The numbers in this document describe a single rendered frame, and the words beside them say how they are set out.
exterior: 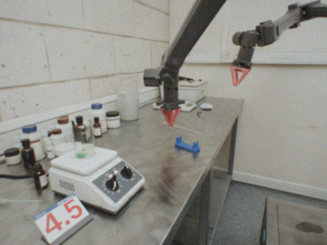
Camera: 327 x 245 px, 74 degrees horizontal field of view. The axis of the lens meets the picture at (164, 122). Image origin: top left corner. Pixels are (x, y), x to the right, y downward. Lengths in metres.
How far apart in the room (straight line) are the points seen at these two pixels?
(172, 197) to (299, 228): 0.75
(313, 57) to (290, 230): 1.15
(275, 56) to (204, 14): 1.30
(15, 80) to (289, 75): 1.69
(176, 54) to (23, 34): 0.58
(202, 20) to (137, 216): 0.47
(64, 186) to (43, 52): 0.61
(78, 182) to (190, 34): 0.45
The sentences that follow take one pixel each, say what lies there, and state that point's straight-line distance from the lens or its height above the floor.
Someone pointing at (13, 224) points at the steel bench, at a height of 0.75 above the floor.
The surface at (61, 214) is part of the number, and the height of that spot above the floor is 0.78.
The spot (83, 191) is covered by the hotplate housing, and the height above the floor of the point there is 0.79.
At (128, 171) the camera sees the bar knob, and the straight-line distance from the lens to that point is 0.55.
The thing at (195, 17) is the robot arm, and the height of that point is 1.17.
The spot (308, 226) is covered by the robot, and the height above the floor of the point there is 0.37.
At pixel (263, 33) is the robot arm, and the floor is 1.16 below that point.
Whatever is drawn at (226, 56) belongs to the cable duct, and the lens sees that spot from 1.83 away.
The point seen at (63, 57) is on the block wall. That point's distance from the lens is 1.09.
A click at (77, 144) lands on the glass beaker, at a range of 0.57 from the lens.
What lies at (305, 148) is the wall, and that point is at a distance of 2.01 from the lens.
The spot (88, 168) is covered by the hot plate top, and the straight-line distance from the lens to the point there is 0.53.
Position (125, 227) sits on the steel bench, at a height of 0.75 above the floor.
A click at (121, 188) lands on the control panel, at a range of 0.54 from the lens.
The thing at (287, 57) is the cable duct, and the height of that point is 1.08.
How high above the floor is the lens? 1.08
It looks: 17 degrees down
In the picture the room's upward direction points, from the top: straight up
